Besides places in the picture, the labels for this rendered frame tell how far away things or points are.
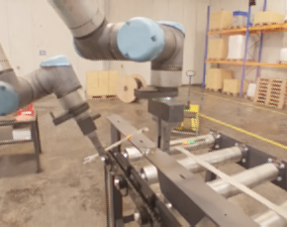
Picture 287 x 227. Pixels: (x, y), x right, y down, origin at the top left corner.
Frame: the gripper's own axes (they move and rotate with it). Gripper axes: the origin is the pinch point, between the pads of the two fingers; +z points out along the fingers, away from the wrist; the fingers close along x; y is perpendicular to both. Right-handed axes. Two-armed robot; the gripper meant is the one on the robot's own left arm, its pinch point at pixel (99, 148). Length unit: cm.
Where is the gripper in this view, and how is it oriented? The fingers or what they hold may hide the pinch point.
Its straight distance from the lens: 75.1
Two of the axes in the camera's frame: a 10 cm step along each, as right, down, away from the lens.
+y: 8.5, -4.6, 2.5
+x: -3.5, -1.3, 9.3
